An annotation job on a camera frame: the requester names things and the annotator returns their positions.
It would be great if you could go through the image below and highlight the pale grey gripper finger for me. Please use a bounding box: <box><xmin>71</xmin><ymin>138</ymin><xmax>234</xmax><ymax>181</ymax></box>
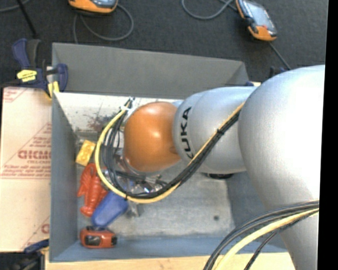
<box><xmin>127</xmin><ymin>200</ymin><xmax>142</xmax><ymax>218</ymax></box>

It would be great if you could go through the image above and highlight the blue plastic cup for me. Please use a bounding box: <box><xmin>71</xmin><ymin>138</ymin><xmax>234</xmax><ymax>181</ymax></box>
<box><xmin>90</xmin><ymin>190</ymin><xmax>130</xmax><ymax>229</ymax></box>

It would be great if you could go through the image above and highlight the red toy lobster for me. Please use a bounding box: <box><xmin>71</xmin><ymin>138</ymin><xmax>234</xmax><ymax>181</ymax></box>
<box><xmin>76</xmin><ymin>163</ymin><xmax>111</xmax><ymax>218</ymax></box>

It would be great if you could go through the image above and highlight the grey metal bin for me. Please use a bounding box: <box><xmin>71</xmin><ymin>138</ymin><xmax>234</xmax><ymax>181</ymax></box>
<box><xmin>42</xmin><ymin>41</ymin><xmax>299</xmax><ymax>270</ymax></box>

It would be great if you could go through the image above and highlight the red and black tape measure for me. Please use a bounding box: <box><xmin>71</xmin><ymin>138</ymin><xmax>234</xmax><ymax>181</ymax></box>
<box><xmin>79</xmin><ymin>225</ymin><xmax>119</xmax><ymax>250</ymax></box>

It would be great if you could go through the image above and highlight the yellow flat block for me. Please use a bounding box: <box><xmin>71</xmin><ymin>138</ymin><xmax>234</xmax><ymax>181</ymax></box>
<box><xmin>74</xmin><ymin>139</ymin><xmax>97</xmax><ymax>167</ymax></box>

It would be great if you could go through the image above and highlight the brown cardboard board, red print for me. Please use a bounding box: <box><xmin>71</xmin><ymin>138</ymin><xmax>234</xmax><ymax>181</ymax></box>
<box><xmin>0</xmin><ymin>85</ymin><xmax>57</xmax><ymax>256</ymax></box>

